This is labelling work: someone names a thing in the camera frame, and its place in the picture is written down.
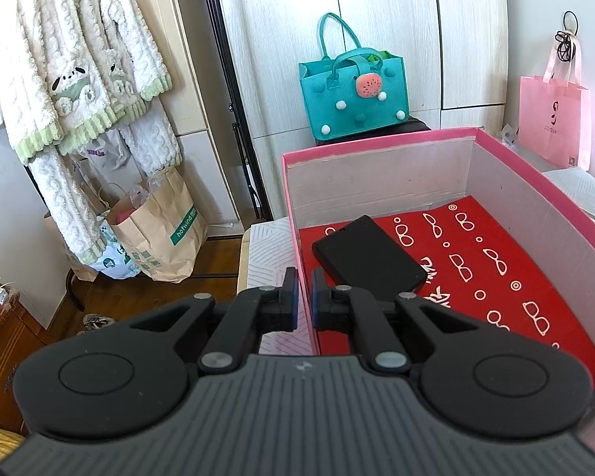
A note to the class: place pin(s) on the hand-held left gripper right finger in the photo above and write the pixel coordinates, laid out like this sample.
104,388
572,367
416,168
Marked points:
316,298

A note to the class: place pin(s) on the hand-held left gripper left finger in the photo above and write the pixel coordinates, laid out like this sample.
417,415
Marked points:
291,293

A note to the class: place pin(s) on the black rectangular device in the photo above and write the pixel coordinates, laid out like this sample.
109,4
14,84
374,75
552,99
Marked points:
367,253

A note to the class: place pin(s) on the pink cardboard box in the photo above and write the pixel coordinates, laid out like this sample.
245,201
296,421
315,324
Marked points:
377,178

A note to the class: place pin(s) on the brown paper bag green label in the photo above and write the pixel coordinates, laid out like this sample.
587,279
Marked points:
163,238

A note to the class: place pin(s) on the red glasses-print card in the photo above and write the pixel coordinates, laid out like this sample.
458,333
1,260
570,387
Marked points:
476,307

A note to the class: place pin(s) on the cream cabinet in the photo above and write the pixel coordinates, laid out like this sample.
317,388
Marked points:
198,158

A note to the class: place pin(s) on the white plastic bag green print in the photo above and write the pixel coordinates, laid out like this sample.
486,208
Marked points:
111,258

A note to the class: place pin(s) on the grey sneaker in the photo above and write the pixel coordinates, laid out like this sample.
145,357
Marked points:
96,323

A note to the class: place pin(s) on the teal felt tote bag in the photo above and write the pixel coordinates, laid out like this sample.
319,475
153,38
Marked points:
347,99

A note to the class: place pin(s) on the black tripod pole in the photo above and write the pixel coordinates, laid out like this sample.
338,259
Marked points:
228,84

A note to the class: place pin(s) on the plain brown paper bag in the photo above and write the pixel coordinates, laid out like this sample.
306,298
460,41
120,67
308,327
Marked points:
87,193

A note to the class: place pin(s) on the white bag purple print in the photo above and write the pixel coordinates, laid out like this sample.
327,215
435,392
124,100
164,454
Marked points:
101,151

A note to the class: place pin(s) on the clear plastic packet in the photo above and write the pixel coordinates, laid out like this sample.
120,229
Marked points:
508,134

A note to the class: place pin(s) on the pink non-woven tote bag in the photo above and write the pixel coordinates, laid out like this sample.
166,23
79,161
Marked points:
550,114

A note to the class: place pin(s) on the wooden cabinet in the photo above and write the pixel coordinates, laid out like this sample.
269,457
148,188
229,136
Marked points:
0,357

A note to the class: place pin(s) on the white woodgrain wardrobe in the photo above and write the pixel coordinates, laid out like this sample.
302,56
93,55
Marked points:
377,0

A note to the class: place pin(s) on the white fluffy pajama jacket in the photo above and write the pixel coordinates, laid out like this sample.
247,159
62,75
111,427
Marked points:
54,34

